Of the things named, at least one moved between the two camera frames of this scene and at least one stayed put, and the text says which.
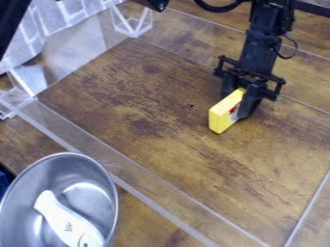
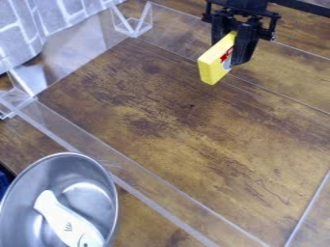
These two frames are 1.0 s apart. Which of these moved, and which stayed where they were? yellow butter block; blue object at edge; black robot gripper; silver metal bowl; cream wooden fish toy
Moved: yellow butter block; black robot gripper
Stayed: blue object at edge; cream wooden fish toy; silver metal bowl
